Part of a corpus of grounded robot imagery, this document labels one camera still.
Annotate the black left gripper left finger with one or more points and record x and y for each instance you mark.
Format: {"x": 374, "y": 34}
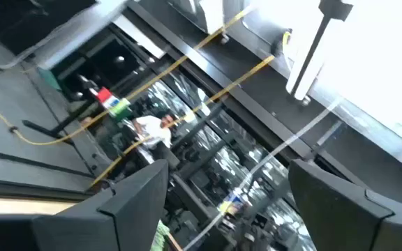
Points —
{"x": 124, "y": 216}

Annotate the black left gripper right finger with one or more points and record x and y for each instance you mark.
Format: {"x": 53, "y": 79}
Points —
{"x": 340, "y": 216}

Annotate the person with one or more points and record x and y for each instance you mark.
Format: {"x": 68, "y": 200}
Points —
{"x": 154, "y": 129}

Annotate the blue yellow packet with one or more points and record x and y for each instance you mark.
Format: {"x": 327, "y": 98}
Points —
{"x": 234, "y": 204}

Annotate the white table leg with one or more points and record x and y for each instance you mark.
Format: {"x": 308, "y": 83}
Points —
{"x": 211, "y": 15}
{"x": 305, "y": 76}

